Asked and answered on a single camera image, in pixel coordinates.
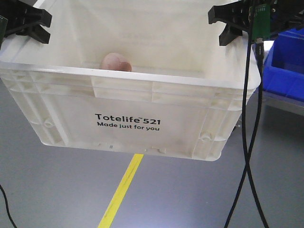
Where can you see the pink plush toy ball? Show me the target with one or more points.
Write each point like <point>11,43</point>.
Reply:
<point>115,62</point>

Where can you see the green wrist circuit board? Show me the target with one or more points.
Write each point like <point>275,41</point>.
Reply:
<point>262,24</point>
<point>3,25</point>

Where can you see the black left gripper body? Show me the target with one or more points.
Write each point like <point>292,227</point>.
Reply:
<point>15,12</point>

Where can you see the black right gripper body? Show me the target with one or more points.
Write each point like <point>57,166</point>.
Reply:
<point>284,15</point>

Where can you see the green right wrist circuit board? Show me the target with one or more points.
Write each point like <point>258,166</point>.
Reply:
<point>262,24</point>

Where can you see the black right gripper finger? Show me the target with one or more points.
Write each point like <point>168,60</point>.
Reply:
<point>231,32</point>
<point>232,13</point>

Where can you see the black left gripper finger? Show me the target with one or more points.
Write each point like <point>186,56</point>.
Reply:
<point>35,31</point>
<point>29,16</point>

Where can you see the blue plastic storage bin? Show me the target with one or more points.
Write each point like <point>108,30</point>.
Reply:
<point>284,67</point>

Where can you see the white plastic Totelife tote box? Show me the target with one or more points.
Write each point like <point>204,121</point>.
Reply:
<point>182,98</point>

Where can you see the green left wrist circuit board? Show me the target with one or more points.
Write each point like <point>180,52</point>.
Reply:
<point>3,25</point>

